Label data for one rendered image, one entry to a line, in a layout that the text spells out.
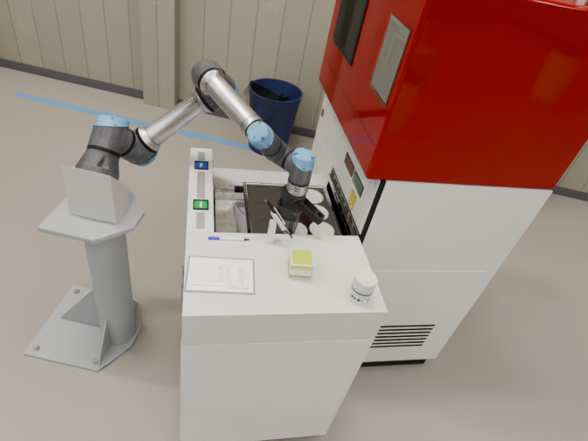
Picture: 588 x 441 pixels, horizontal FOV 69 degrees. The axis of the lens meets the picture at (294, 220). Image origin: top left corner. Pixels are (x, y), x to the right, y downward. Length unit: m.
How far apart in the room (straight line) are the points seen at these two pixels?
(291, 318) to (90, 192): 0.87
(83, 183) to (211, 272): 0.60
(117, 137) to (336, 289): 0.95
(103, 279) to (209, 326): 0.79
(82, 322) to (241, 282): 1.29
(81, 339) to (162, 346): 0.39
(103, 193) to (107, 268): 0.38
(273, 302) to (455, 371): 1.57
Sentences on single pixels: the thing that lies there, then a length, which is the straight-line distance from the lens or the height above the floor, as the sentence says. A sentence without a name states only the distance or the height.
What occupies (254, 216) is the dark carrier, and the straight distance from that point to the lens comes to 1.67.
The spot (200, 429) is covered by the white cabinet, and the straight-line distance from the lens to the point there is 1.89.
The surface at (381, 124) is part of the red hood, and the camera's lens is 1.37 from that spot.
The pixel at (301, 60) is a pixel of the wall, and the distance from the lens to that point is 3.94.
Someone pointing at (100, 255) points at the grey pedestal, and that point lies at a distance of 1.87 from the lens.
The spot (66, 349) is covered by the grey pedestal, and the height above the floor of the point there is 0.02.
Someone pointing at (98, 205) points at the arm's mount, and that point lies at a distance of 1.72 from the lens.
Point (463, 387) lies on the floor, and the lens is 2.63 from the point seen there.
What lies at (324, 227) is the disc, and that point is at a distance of 1.70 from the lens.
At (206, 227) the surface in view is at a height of 0.96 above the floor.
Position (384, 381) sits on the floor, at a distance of 2.44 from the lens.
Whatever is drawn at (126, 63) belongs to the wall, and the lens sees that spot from 4.46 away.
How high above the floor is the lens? 1.97
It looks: 39 degrees down
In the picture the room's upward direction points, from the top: 13 degrees clockwise
